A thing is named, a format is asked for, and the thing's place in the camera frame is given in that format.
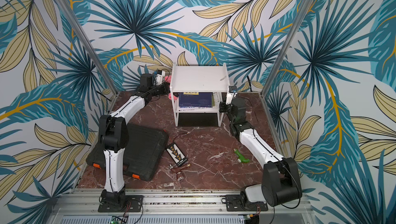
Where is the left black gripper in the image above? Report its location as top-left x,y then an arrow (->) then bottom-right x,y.
149,80 -> 177,95

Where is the white two-tier bookshelf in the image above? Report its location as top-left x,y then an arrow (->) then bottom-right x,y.
170,63 -> 230,127

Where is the pink fluffy cloth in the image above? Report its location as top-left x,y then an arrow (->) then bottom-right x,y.
165,75 -> 178,101

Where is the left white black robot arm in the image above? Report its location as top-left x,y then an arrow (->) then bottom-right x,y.
99,70 -> 169,208

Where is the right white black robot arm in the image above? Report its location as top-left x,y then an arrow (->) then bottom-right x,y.
219,94 -> 302,207

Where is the dark blue book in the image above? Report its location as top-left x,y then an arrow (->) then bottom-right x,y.
178,93 -> 212,107

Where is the black screwdriver bit holder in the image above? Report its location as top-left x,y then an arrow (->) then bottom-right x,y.
166,143 -> 188,167

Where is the black plastic tool case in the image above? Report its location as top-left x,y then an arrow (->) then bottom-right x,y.
86,120 -> 169,183

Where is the red-brown small tool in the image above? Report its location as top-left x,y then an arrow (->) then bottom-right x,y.
170,164 -> 191,181

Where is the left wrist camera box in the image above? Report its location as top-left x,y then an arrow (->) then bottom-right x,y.
153,69 -> 166,86

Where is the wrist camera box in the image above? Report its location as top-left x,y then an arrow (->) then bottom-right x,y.
153,69 -> 166,86
225,85 -> 237,105

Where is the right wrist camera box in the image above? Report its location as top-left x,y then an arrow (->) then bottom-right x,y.
225,85 -> 237,105

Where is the left aluminium corner post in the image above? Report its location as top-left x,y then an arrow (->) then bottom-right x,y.
55,0 -> 119,95

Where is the aluminium corner post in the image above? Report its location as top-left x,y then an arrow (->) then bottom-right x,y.
55,0 -> 119,95
261,0 -> 314,98

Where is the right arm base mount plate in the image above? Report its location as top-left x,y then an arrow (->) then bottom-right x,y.
222,194 -> 268,212

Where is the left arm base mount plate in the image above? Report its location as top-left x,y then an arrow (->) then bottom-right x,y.
98,195 -> 144,213

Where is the aluminium front rail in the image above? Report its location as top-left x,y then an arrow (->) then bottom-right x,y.
47,189 -> 318,224

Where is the right aluminium corner post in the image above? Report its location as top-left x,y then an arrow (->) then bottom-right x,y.
261,0 -> 314,98

